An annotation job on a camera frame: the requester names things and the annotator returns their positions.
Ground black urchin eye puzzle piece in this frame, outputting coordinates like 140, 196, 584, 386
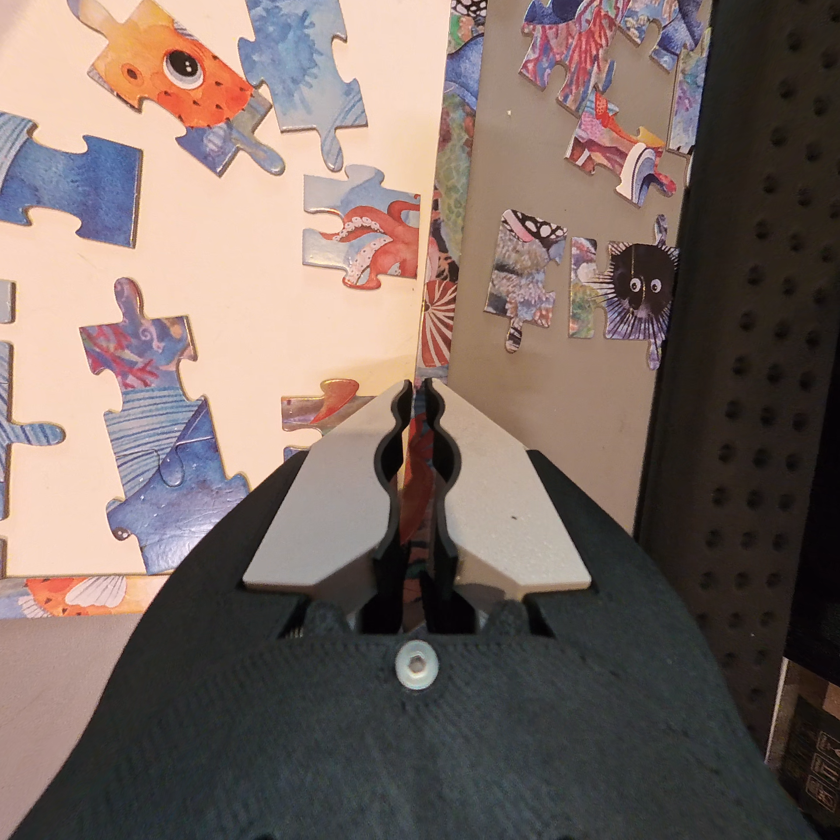
594, 215, 680, 371

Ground black white spotted puzzle piece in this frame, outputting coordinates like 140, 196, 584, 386
484, 209, 568, 354

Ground dark blue whale face piece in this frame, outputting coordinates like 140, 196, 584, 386
105, 394, 252, 575

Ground light blue splash puzzle piece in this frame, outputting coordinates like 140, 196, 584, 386
238, 0, 368, 173

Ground lavender zebra-tab puzzle piece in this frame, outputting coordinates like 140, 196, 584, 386
666, 26, 713, 188

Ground red coral white wave piece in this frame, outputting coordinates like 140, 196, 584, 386
566, 92, 677, 207

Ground dark perforated panel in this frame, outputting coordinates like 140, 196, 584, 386
633, 0, 840, 769

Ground orange pufferfish puzzle piece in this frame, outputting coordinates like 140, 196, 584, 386
69, 0, 286, 178

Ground red octopus puzzle piece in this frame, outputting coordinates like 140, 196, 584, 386
302, 164, 422, 290

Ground joined coral reef puzzle pieces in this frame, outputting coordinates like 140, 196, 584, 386
518, 0, 706, 112

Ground ocean jigsaw puzzle frame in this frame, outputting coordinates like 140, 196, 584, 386
0, 0, 487, 631

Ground joined blue whale puzzle pieces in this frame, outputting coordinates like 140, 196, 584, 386
0, 279, 67, 578

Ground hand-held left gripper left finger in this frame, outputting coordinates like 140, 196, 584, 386
243, 381, 414, 632

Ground joined orange crab puzzle pieces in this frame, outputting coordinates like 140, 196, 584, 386
281, 378, 361, 460

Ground green grey urchin-spine puzzle piece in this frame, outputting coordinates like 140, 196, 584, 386
567, 238, 614, 341

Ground cardboard box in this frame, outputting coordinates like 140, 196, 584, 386
764, 659, 840, 821

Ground blue striped coral puzzle piece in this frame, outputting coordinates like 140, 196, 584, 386
79, 277, 199, 424

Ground blue white-striped puzzle piece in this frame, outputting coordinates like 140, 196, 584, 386
0, 112, 144, 249

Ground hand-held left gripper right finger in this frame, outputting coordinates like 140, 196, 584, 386
424, 379, 593, 632

